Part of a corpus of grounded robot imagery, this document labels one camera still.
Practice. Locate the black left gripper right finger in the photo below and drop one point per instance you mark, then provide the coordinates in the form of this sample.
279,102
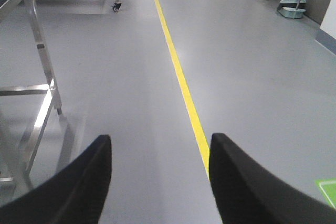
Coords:
246,192

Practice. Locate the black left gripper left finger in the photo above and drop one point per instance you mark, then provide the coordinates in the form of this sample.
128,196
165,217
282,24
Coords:
75,195

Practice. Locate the green floor sign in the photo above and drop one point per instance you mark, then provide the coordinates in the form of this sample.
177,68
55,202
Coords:
327,188

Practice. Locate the grey dustpan with broom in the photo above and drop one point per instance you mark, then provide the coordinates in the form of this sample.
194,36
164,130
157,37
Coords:
293,9

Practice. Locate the stainless steel table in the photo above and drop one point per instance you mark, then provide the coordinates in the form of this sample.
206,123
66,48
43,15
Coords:
33,127

